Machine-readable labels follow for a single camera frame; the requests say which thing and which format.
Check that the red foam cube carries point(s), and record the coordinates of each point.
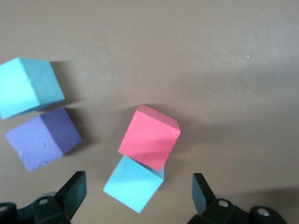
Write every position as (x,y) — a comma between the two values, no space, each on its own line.
(149,135)

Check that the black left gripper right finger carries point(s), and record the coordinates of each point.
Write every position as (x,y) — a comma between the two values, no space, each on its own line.
(219,212)

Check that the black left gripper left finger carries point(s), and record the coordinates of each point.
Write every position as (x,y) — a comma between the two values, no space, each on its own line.
(58,207)

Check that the purple foam cube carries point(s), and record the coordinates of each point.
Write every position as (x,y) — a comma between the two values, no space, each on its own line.
(39,140)

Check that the light blue foam cube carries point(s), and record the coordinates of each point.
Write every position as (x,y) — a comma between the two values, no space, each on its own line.
(133,186)
(25,88)

